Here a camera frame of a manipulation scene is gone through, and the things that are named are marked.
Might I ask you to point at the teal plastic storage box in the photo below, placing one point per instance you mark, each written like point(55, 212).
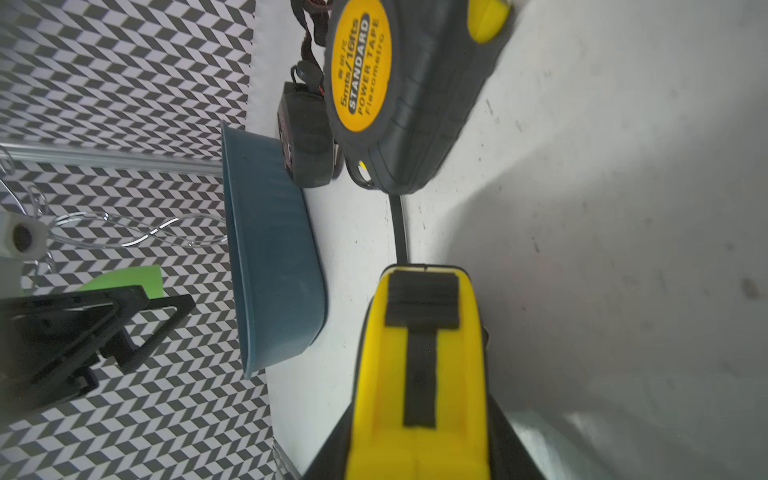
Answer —
point(278, 281)

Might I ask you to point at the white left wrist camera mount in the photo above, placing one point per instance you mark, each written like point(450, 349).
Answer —
point(23, 239)

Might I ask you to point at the silver wire glass rack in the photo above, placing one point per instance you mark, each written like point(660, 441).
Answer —
point(101, 219)

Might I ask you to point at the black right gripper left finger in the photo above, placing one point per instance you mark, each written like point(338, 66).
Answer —
point(331, 460)

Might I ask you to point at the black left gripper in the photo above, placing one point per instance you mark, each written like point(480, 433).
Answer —
point(50, 343)

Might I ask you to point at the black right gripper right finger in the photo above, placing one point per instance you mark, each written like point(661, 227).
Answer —
point(508, 457)

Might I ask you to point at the small yellow black tape measure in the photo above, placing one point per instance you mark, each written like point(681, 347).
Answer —
point(420, 400)

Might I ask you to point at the black yellow standard tape measure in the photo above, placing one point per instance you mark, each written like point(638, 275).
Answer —
point(401, 79)

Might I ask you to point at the green plastic wine glass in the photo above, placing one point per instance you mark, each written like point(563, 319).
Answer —
point(148, 277)

